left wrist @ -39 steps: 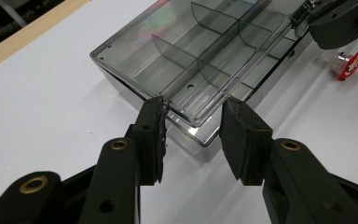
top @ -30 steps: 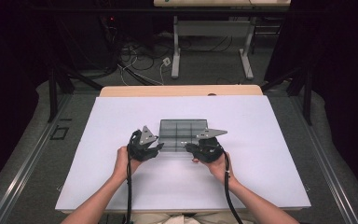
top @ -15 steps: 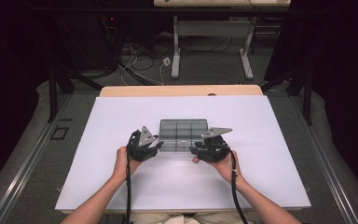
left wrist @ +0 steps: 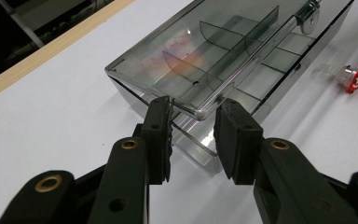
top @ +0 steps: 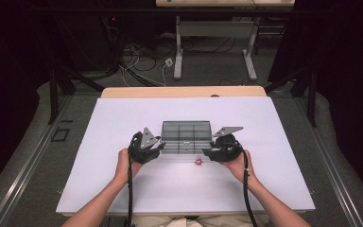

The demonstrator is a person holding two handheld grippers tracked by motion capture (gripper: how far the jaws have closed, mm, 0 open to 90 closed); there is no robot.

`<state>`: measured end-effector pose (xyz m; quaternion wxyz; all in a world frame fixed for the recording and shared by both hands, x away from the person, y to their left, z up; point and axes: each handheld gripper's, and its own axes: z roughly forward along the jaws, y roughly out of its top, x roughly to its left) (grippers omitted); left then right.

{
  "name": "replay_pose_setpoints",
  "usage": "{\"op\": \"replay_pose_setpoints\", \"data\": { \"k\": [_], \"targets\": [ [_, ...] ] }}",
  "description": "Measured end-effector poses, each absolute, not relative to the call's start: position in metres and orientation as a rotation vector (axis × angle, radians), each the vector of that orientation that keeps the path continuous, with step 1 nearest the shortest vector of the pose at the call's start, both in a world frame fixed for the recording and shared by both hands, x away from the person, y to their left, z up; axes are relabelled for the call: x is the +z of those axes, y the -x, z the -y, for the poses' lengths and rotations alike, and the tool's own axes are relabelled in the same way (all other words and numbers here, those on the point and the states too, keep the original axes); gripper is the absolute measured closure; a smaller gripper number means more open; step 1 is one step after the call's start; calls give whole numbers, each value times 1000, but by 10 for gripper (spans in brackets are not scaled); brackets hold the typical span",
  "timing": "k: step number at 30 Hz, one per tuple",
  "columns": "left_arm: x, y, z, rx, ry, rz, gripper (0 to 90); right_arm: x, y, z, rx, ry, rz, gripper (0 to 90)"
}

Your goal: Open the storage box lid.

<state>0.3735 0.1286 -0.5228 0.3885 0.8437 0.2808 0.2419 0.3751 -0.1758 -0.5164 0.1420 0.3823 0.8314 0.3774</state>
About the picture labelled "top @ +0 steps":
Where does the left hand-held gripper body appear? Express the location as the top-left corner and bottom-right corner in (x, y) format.
(128, 127), (163, 165)

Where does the clear plastic compartment box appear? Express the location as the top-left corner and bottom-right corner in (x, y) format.
(160, 120), (214, 155)

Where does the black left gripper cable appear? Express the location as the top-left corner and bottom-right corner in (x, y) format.
(126, 133), (136, 227)

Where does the white floor cable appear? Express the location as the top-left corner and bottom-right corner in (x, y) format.
(118, 61), (168, 88)

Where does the wooden table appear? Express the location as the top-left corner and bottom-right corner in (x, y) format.
(61, 85), (310, 218)

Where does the black metal stand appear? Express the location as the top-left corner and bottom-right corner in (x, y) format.
(47, 67), (106, 126)
(264, 67), (318, 128)

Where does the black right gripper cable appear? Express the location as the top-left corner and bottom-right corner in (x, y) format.
(230, 141), (259, 227)

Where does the person's left hand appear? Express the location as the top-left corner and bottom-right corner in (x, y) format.
(114, 148), (145, 185)

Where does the dark equipment with red light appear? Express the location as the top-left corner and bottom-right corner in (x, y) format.
(98, 14), (125, 74)

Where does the person's beige clothing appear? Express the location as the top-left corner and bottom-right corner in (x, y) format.
(131, 215), (270, 227)

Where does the tangle of black floor cables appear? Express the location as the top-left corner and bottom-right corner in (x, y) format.
(119, 32), (179, 74)

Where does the dark curtain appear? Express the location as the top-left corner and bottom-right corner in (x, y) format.
(0, 0), (50, 201)
(268, 0), (363, 203)

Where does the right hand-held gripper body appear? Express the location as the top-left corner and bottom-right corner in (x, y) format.
(211, 126), (244, 163)

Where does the aluminium floor rail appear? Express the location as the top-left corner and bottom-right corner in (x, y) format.
(296, 97), (363, 227)
(0, 96), (74, 227)

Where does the white table mat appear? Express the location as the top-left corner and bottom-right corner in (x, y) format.
(56, 96), (316, 216)

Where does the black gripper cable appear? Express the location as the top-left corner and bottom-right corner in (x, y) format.
(126, 133), (136, 227)
(230, 141), (259, 227)

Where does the white desk with metal frame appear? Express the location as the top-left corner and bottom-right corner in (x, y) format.
(155, 0), (296, 81)

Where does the person's right hand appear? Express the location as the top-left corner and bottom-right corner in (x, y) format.
(223, 150), (259, 187)

